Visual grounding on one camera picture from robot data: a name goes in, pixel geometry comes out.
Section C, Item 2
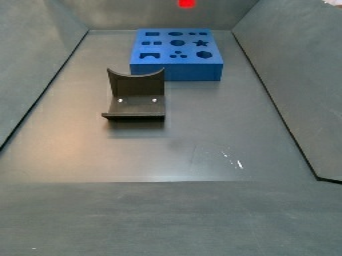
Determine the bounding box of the black curved holder stand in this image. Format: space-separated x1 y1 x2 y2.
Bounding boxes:
102 69 166 120

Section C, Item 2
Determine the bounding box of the red hexagonal peg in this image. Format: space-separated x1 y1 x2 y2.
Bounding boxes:
178 0 197 8

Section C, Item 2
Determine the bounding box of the blue shape-sorting block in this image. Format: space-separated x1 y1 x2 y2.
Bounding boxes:
130 28 223 81

